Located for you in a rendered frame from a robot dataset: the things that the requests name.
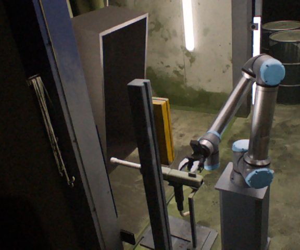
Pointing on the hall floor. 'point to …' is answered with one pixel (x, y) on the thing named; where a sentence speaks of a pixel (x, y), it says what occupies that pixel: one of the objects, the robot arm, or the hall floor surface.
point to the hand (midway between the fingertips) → (185, 169)
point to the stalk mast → (150, 160)
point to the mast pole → (258, 10)
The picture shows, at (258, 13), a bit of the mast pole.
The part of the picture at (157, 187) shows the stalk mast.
